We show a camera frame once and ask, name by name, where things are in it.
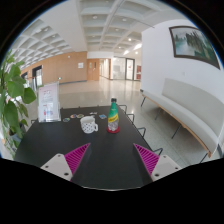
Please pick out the dark framed landscape picture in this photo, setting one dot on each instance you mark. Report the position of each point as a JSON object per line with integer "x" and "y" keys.
{"x": 193, "y": 45}

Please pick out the long white bench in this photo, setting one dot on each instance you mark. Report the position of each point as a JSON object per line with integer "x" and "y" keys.
{"x": 186, "y": 106}

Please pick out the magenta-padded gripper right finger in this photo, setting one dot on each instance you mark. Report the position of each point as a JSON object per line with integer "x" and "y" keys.
{"x": 151, "y": 160}

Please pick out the glass entrance door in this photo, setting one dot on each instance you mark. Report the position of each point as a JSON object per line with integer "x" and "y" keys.
{"x": 120, "y": 68}

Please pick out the white polka dot mug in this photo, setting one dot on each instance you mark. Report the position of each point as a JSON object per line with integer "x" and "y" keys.
{"x": 88, "y": 126}

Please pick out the green plastic drink bottle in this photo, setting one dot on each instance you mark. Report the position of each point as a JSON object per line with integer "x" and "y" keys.
{"x": 113, "y": 115}

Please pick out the clear acrylic sign holder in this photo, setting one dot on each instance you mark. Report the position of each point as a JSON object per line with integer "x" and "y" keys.
{"x": 49, "y": 101}

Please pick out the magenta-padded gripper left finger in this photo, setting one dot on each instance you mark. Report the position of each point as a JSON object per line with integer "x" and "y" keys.
{"x": 71, "y": 158}

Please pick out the flat round red coaster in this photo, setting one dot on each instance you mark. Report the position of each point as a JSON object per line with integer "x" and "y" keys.
{"x": 113, "y": 131}

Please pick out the potted green leafy plant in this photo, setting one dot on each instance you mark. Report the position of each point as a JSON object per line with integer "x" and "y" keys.
{"x": 15, "y": 90}

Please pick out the round multicolour sticker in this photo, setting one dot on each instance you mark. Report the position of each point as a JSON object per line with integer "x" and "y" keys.
{"x": 66, "y": 119}

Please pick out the round pinkish sticker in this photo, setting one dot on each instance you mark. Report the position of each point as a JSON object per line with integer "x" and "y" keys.
{"x": 73, "y": 116}

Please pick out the ceiling lights group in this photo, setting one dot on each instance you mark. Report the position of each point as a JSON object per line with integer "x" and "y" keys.
{"x": 95, "y": 16}

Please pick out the blue square sticker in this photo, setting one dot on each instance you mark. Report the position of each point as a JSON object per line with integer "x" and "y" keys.
{"x": 102, "y": 116}

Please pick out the small white sticker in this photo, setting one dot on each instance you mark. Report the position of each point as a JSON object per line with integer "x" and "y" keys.
{"x": 93, "y": 113}

